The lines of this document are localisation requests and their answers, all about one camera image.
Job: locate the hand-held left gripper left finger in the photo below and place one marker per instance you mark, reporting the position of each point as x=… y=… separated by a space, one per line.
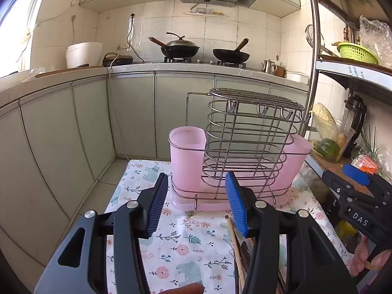
x=156 y=202

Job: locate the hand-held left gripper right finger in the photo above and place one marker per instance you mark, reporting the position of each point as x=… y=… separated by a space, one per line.
x=235 y=205

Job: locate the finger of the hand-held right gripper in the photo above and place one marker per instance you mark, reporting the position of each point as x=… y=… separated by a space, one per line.
x=333 y=182
x=355 y=173

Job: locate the wooden chopstick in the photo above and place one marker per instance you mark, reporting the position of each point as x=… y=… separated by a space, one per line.
x=232 y=239
x=237 y=251

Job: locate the pink plastic cup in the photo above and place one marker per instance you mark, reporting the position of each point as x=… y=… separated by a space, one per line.
x=186 y=162
x=295 y=159

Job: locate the person's right hand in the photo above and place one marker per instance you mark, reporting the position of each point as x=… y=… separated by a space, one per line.
x=364 y=257

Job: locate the person's left hand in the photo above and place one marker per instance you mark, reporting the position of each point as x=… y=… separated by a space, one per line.
x=188 y=289

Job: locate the orange snack packet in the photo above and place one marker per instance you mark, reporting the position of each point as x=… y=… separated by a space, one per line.
x=366 y=164

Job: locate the pink drip tray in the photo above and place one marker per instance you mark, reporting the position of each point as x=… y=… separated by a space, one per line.
x=211 y=203

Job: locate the green pumpkin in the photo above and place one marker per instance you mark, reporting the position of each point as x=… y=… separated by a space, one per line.
x=327 y=149

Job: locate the floral printed tablecloth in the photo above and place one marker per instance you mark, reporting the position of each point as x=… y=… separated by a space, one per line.
x=183 y=235

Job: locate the black blender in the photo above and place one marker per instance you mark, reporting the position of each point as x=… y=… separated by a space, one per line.
x=355 y=113

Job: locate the bag of dried noodles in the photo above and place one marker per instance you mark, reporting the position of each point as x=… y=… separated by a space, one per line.
x=324 y=119

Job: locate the white dish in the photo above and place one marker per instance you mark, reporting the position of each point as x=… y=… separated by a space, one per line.
x=297 y=77

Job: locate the grey kitchen base cabinets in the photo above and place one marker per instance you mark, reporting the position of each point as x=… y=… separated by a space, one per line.
x=61 y=134

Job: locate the green plastic basket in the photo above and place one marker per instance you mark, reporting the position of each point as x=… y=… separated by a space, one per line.
x=356 y=53

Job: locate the brown clay pot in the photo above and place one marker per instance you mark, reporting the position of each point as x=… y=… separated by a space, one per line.
x=280 y=72

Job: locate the metal storage shelf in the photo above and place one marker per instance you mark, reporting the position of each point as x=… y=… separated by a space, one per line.
x=315 y=52

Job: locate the steel kettle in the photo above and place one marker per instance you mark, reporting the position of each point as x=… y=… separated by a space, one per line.
x=269 y=66

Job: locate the clear plastic bag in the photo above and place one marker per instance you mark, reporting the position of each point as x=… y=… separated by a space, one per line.
x=373 y=33

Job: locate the metal strainer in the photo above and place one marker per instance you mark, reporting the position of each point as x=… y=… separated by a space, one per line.
x=311 y=35

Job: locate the gas stove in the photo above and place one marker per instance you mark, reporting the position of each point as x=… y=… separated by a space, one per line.
x=202 y=62

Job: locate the black induction cooker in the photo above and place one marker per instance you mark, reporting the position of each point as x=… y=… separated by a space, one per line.
x=118 y=59

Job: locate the black wok with lid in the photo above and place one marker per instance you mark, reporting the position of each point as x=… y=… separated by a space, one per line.
x=180 y=48

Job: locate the white rice cooker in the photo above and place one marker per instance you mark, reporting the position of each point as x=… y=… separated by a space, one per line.
x=84 y=55

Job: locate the window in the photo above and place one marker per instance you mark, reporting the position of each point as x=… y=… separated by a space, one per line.
x=15 y=21

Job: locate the small wall shelf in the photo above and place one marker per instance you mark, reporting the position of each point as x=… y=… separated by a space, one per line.
x=205 y=10

